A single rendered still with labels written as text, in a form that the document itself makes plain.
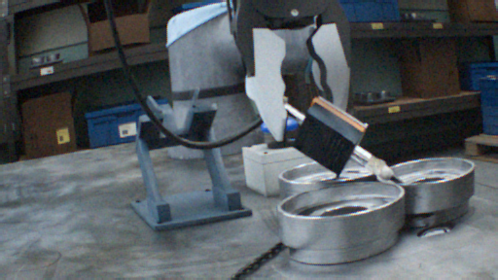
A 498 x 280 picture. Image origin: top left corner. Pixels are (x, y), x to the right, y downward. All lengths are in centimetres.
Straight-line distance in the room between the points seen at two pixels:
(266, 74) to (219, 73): 51
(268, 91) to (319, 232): 13
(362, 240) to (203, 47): 62
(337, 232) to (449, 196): 12
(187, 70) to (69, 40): 350
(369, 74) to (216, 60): 404
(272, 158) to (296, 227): 26
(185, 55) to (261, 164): 35
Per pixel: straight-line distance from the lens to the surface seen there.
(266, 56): 58
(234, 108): 109
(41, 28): 457
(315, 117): 57
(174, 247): 63
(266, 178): 78
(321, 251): 53
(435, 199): 58
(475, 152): 477
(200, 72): 108
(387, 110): 450
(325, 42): 60
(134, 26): 405
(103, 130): 410
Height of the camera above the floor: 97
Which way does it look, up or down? 8 degrees down
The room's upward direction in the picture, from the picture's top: 7 degrees counter-clockwise
